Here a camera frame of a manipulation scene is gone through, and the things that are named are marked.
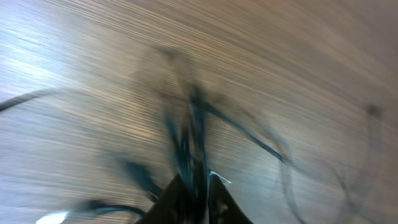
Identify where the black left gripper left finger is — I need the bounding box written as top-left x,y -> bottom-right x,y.
137,175 -> 195,224

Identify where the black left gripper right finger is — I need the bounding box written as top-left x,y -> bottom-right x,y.
208,174 -> 252,224

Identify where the black USB cable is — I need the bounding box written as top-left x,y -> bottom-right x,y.
0,46 -> 386,224

